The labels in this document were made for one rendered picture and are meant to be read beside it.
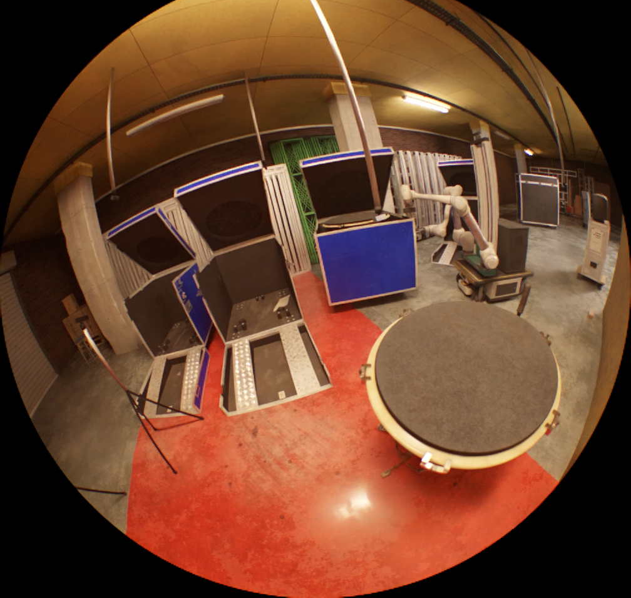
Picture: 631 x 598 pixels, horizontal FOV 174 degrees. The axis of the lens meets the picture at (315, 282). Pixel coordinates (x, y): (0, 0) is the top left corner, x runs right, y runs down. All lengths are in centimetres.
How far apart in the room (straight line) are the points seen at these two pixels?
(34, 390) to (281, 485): 552
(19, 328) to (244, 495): 566
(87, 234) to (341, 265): 370
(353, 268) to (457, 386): 173
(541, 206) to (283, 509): 832
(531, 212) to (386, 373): 753
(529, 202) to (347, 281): 679
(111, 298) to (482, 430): 395
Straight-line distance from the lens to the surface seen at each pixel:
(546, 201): 803
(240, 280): 295
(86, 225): 385
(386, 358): 69
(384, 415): 59
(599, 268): 408
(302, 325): 215
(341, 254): 208
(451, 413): 58
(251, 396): 177
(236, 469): 156
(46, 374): 628
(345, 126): 349
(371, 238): 209
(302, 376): 172
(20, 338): 614
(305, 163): 230
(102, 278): 375
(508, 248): 255
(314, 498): 134
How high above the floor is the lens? 130
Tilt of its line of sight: 23 degrees down
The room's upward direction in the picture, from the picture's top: 13 degrees counter-clockwise
